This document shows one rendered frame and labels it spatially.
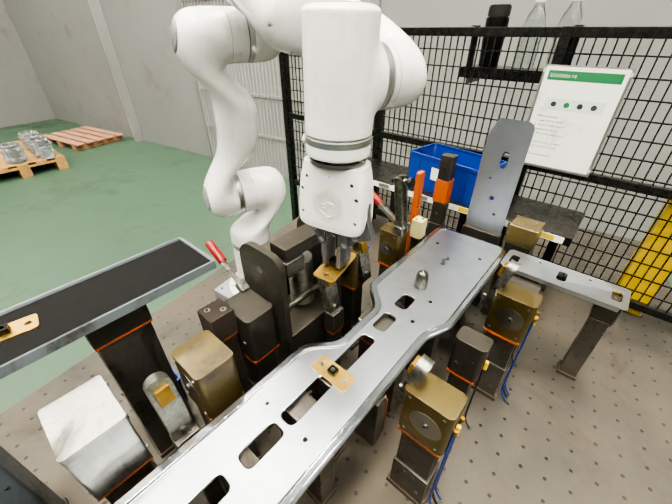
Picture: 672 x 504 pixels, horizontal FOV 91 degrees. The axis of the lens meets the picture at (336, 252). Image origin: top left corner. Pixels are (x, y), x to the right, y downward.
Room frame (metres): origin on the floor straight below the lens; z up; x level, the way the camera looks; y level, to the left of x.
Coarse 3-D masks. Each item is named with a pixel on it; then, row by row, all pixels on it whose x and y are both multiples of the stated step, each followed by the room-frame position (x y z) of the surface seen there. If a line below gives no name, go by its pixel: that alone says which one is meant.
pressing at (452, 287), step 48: (432, 240) 0.86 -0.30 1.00; (480, 240) 0.87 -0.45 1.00; (384, 288) 0.64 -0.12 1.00; (432, 288) 0.64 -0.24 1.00; (480, 288) 0.64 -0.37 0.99; (384, 336) 0.48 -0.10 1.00; (432, 336) 0.49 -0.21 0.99; (288, 384) 0.37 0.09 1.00; (384, 384) 0.37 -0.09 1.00; (240, 432) 0.28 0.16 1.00; (288, 432) 0.28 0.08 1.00; (336, 432) 0.28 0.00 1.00; (144, 480) 0.21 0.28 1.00; (192, 480) 0.21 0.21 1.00; (240, 480) 0.21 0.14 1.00; (288, 480) 0.21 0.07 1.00
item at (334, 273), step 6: (354, 258) 0.45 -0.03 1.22; (324, 264) 0.43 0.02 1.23; (330, 264) 0.43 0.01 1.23; (348, 264) 0.43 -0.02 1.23; (318, 270) 0.41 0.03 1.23; (324, 270) 0.41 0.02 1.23; (330, 270) 0.41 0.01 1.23; (336, 270) 0.42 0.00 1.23; (342, 270) 0.42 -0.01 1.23; (318, 276) 0.40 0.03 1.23; (324, 276) 0.40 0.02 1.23; (330, 276) 0.40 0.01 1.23; (336, 276) 0.40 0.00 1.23; (330, 282) 0.39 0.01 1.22
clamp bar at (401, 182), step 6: (402, 174) 0.86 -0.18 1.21; (396, 180) 0.84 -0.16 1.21; (402, 180) 0.84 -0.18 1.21; (408, 180) 0.82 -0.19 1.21; (414, 180) 0.83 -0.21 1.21; (396, 186) 0.83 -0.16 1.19; (402, 186) 0.85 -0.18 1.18; (408, 186) 0.82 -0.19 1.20; (396, 192) 0.83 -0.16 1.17; (402, 192) 0.85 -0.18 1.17; (396, 198) 0.83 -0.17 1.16; (402, 198) 0.83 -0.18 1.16; (396, 204) 0.83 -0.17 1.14; (402, 204) 0.83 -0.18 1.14; (396, 210) 0.83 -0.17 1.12; (402, 210) 0.82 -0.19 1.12; (396, 216) 0.83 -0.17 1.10; (402, 216) 0.82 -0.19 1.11; (396, 222) 0.83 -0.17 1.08; (402, 222) 0.82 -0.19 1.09; (402, 228) 0.82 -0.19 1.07
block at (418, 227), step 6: (420, 216) 0.90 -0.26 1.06; (414, 222) 0.88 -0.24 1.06; (420, 222) 0.86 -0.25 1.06; (426, 222) 0.88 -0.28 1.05; (414, 228) 0.87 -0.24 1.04; (420, 228) 0.86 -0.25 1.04; (414, 234) 0.87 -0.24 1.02; (420, 234) 0.86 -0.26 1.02; (414, 240) 0.87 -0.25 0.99; (420, 240) 0.87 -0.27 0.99; (402, 300) 0.88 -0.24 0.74; (402, 306) 0.87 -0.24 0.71
